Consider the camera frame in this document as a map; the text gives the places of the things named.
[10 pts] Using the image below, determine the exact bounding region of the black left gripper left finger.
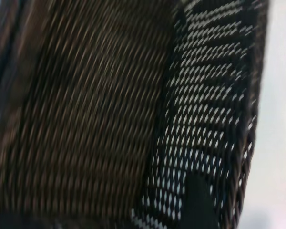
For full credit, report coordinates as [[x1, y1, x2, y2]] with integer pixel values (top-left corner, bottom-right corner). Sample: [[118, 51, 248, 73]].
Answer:
[[0, 216, 57, 229]]

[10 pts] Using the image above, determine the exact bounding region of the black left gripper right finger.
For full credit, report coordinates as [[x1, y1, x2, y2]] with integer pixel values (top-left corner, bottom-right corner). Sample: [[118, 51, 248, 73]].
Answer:
[[184, 173, 221, 229]]

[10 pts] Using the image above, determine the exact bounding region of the dark brown wicker basket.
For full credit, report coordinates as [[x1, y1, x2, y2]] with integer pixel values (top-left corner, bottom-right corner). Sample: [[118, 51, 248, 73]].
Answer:
[[0, 0, 271, 229]]

